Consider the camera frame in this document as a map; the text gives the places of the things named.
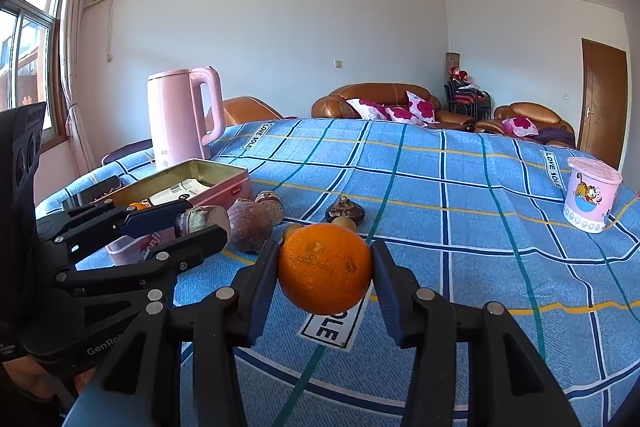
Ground purple round root vegetable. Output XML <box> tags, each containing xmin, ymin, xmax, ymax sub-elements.
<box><xmin>228</xmin><ymin>198</ymin><xmax>272</xmax><ymax>253</ymax></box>

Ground large orange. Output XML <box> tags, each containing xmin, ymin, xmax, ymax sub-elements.
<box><xmin>278</xmin><ymin>223</ymin><xmax>372</xmax><ymax>315</ymax></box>

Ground dark dried mangosteen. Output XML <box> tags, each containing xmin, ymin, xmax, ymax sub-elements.
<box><xmin>326</xmin><ymin>195</ymin><xmax>366</xmax><ymax>225</ymax></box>

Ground small yellow longan fruit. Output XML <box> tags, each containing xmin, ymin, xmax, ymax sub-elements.
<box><xmin>331</xmin><ymin>216</ymin><xmax>358</xmax><ymax>232</ymax></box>

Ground person's left hand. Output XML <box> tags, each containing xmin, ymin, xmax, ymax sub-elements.
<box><xmin>0</xmin><ymin>353</ymin><xmax>97</xmax><ymax>408</ymax></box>

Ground small tangerine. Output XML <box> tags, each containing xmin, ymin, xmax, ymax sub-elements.
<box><xmin>128</xmin><ymin>202</ymin><xmax>151</xmax><ymax>210</ymax></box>

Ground printed paper sheet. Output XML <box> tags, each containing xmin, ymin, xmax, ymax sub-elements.
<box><xmin>149</xmin><ymin>178</ymin><xmax>210</xmax><ymax>206</ymax></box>

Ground purple cushioned stool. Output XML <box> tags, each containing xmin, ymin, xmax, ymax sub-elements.
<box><xmin>101</xmin><ymin>139</ymin><xmax>152</xmax><ymax>166</ymax></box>

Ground pink tin box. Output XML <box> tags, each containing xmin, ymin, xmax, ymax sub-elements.
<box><xmin>105</xmin><ymin>159</ymin><xmax>253</xmax><ymax>265</ymax></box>

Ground brown passion fruit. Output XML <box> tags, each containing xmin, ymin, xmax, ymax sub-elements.
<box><xmin>255</xmin><ymin>190</ymin><xmax>284</xmax><ymax>227</ymax></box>

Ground pink electric kettle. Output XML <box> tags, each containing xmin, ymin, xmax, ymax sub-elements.
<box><xmin>146</xmin><ymin>66</ymin><xmax>226</xmax><ymax>170</ymax></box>

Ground brown leather armchair left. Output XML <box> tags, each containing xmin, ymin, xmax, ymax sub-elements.
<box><xmin>222</xmin><ymin>96</ymin><xmax>283</xmax><ymax>127</ymax></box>

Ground brown leather armchair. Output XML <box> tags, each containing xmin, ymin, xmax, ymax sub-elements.
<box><xmin>474</xmin><ymin>102</ymin><xmax>576</xmax><ymax>148</ymax></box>
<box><xmin>222</xmin><ymin>96</ymin><xmax>283</xmax><ymax>127</ymax></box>

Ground pink cartoon cup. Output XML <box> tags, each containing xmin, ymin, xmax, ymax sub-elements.
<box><xmin>563</xmin><ymin>157</ymin><xmax>623</xmax><ymax>234</ymax></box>

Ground brown leather sofa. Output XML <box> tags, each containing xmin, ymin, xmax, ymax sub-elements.
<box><xmin>311</xmin><ymin>82</ymin><xmax>475</xmax><ymax>132</ymax></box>

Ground brown leather armchair right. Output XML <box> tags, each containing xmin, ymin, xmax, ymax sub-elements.
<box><xmin>474</xmin><ymin>102</ymin><xmax>576</xmax><ymax>148</ymax></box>

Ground pink flowered pillow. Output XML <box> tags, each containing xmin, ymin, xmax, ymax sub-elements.
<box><xmin>406</xmin><ymin>91</ymin><xmax>437</xmax><ymax>124</ymax></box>

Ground white curtain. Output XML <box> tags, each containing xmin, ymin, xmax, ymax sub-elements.
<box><xmin>60</xmin><ymin>0</ymin><xmax>94</xmax><ymax>174</ymax></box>

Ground brown wooden door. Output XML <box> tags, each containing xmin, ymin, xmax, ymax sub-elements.
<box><xmin>578</xmin><ymin>39</ymin><xmax>628</xmax><ymax>169</ymax></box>

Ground stacked dark chairs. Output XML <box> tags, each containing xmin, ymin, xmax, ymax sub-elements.
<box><xmin>444</xmin><ymin>66</ymin><xmax>491</xmax><ymax>121</ymax></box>

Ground window with wooden frame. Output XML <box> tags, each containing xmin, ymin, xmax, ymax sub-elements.
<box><xmin>1</xmin><ymin>0</ymin><xmax>66</xmax><ymax>150</ymax></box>

